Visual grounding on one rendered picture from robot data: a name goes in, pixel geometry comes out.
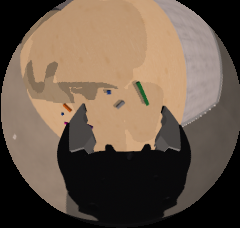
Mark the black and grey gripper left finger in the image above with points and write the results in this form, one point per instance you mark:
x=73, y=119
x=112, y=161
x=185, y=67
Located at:
x=77, y=141

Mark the green rod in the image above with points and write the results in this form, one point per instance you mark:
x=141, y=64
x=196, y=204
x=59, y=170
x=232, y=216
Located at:
x=142, y=93

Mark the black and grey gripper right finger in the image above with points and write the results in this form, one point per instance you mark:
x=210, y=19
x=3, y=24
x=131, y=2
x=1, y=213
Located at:
x=172, y=139

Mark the grey rod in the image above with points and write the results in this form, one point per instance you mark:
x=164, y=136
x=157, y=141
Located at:
x=120, y=104

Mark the orange rod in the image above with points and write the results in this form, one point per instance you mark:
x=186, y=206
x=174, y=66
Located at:
x=67, y=107

